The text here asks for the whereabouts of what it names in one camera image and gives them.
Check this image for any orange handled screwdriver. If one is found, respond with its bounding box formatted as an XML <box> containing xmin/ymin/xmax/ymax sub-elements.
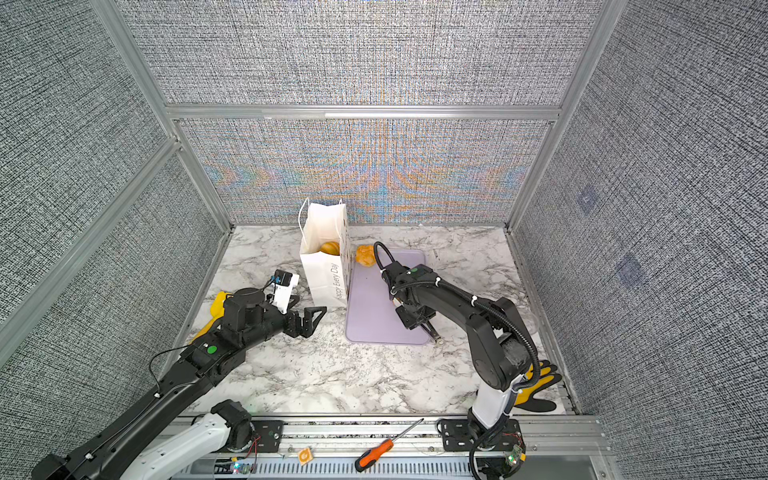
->
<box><xmin>354</xmin><ymin>418</ymin><xmax>424</xmax><ymax>473</ymax></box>

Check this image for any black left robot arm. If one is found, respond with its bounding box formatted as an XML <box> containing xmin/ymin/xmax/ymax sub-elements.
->
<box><xmin>31</xmin><ymin>288</ymin><xmax>327</xmax><ymax>479</ymax></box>

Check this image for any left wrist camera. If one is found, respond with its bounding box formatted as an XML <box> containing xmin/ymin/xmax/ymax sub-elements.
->
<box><xmin>267</xmin><ymin>269</ymin><xmax>299</xmax><ymax>314</ymax></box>

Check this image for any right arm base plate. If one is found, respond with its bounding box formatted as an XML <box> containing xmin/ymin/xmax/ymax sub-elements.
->
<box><xmin>440</xmin><ymin>416</ymin><xmax>526</xmax><ymax>455</ymax></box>

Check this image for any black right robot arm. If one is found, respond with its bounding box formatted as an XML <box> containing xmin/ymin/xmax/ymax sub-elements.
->
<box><xmin>373</xmin><ymin>241</ymin><xmax>542</xmax><ymax>435</ymax></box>

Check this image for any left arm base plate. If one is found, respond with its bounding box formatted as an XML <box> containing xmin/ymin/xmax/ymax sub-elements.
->
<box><xmin>223</xmin><ymin>419</ymin><xmax>285</xmax><ymax>454</ymax></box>

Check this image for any small striped croissant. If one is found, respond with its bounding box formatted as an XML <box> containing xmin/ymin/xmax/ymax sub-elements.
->
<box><xmin>319</xmin><ymin>241</ymin><xmax>341</xmax><ymax>256</ymax></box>

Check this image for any white printed paper bag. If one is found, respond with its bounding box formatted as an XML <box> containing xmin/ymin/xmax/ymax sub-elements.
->
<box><xmin>298</xmin><ymin>198</ymin><xmax>353</xmax><ymax>307</ymax></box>

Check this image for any lilac plastic tray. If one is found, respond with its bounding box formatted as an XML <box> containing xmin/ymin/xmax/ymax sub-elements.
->
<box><xmin>346</xmin><ymin>263</ymin><xmax>432</xmax><ymax>345</ymax></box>

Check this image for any yellow plastic tool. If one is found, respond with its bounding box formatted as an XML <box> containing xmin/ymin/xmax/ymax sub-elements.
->
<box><xmin>189</xmin><ymin>291</ymin><xmax>231</xmax><ymax>344</ymax></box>

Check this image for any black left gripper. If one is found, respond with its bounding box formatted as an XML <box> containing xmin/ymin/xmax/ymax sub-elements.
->
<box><xmin>245</xmin><ymin>294</ymin><xmax>328</xmax><ymax>352</ymax></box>

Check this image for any aluminium front rail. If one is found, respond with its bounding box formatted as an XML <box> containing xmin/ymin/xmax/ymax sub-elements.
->
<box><xmin>103</xmin><ymin>413</ymin><xmax>619</xmax><ymax>480</ymax></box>

